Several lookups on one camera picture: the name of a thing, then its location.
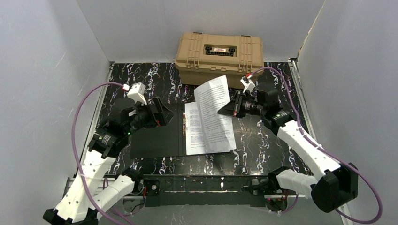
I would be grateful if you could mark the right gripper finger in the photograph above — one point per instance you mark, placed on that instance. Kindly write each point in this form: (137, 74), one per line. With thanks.
(240, 112)
(229, 108)

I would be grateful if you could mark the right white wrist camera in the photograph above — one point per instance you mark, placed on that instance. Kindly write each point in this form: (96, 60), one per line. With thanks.
(247, 83)

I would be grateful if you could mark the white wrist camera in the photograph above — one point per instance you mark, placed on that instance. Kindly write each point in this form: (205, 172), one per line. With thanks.
(247, 83)
(136, 92)

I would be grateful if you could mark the printed paper sheet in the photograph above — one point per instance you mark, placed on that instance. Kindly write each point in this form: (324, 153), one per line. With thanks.
(218, 133)
(195, 144)

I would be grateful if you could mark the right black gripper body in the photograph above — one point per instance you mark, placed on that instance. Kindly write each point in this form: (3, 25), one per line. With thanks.
(238, 106)

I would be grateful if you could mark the white A4 file folder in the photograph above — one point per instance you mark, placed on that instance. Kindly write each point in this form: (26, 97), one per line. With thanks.
(165, 141)

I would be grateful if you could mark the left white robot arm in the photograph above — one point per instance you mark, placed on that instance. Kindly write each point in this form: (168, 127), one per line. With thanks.
(93, 167)

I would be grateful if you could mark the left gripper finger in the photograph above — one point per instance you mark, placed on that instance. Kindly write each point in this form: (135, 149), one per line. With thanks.
(157, 123)
(160, 111)

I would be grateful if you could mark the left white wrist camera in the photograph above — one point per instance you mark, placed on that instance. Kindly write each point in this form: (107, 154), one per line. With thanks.
(136, 92)

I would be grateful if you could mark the tan plastic toolbox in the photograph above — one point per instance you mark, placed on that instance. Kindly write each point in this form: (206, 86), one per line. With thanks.
(203, 57)

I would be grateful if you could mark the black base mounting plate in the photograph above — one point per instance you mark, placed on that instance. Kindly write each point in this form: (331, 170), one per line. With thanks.
(252, 190)

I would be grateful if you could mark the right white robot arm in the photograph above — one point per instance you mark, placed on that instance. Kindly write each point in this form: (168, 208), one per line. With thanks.
(331, 184)

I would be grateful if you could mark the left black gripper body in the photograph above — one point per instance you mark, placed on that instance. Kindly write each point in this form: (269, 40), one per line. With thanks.
(156, 112)

